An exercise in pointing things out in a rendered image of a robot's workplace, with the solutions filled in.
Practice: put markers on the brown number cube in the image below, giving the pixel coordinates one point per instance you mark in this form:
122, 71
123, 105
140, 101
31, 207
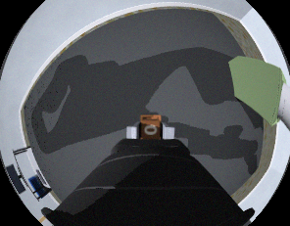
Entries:
150, 129

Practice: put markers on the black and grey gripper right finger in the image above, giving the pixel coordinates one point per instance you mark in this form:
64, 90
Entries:
166, 132

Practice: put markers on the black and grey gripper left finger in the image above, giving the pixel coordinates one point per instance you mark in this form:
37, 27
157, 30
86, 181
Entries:
134, 131

